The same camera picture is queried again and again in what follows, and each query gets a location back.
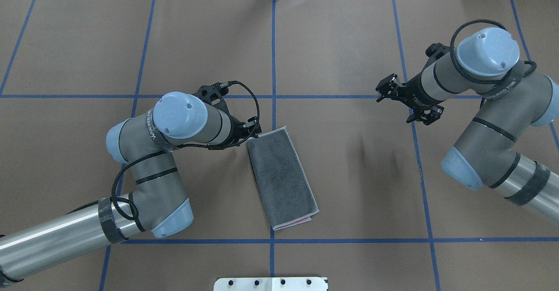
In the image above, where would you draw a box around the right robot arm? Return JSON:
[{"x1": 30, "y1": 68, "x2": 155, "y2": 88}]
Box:
[{"x1": 376, "y1": 19, "x2": 559, "y2": 223}]

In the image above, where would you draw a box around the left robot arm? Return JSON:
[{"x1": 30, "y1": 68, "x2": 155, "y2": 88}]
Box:
[{"x1": 1, "y1": 89, "x2": 260, "y2": 288}]

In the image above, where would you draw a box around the white pedestal column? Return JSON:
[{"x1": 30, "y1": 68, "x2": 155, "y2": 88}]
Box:
[{"x1": 213, "y1": 277, "x2": 329, "y2": 291}]

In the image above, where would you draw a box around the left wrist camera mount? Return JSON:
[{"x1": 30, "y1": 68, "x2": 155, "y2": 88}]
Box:
[{"x1": 193, "y1": 81, "x2": 232, "y2": 111}]

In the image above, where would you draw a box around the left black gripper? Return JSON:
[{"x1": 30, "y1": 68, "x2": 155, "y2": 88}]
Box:
[{"x1": 227, "y1": 116, "x2": 262, "y2": 145}]

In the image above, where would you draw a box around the pink and grey towel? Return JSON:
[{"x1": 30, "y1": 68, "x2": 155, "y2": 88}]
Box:
[{"x1": 247, "y1": 126, "x2": 320, "y2": 231}]

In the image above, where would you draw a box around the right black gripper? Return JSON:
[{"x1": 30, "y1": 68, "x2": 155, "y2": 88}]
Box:
[{"x1": 376, "y1": 74, "x2": 431, "y2": 110}]

